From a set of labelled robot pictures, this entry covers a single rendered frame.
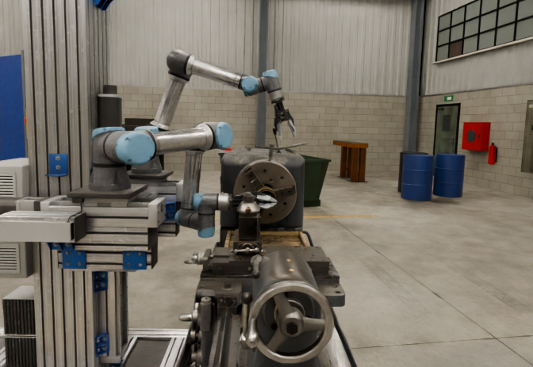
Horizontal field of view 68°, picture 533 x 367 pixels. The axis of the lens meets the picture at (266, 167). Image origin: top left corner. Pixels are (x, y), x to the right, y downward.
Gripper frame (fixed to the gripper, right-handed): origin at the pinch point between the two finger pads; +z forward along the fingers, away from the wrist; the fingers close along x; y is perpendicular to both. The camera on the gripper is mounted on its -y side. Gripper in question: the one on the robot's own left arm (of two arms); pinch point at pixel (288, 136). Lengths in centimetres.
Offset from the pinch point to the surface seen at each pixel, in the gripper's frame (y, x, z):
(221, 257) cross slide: 78, -40, 28
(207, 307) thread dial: 95, -45, 37
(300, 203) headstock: 0.8, -3.9, 36.3
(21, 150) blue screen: -363, -342, -72
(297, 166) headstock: 1.1, 0.4, 16.9
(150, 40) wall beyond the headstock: -956, -224, -322
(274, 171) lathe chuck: 16.6, -12.4, 13.7
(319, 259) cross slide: 81, -8, 38
